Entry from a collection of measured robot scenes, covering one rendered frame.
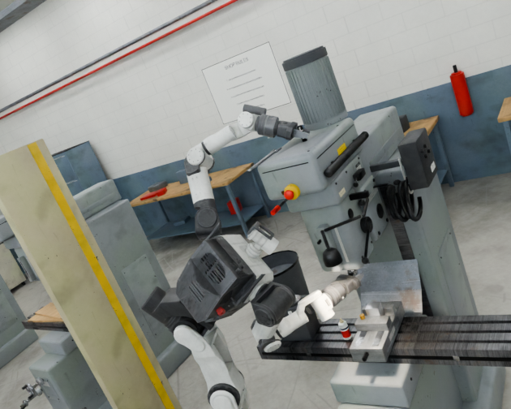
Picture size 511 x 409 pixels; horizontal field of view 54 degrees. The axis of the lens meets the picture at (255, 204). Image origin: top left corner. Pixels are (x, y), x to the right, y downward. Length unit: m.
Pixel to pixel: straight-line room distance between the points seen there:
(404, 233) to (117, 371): 2.00
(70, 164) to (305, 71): 7.18
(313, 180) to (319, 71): 0.53
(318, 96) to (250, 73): 4.90
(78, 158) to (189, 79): 2.62
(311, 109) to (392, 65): 4.16
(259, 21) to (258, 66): 0.57
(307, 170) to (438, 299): 1.14
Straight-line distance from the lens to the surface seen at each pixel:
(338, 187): 2.00
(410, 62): 6.25
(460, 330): 2.33
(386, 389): 2.29
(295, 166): 1.88
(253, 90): 7.09
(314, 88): 2.18
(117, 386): 3.47
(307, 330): 2.51
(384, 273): 2.66
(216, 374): 2.24
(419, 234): 2.53
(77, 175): 9.05
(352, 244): 2.10
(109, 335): 3.40
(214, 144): 2.11
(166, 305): 2.09
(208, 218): 1.99
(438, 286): 2.66
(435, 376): 2.69
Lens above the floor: 2.28
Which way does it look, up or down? 16 degrees down
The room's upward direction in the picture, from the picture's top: 22 degrees counter-clockwise
